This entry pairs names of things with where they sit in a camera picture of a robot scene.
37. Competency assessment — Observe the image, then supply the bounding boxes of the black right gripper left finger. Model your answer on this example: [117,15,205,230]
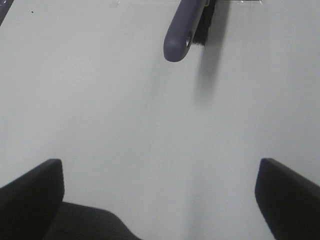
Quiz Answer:
[0,159,65,240]

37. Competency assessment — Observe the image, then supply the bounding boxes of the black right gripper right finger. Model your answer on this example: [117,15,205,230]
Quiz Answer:
[254,158,320,240]

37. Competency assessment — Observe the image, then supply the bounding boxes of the purple plastic dustpan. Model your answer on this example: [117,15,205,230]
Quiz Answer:
[0,0,13,25]

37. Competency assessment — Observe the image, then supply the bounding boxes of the purple hand brush black bristles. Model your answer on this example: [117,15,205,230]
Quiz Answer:
[163,0,217,63]

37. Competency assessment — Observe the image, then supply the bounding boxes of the chrome wire dish rack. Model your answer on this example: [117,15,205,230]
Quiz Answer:
[226,0,264,5]

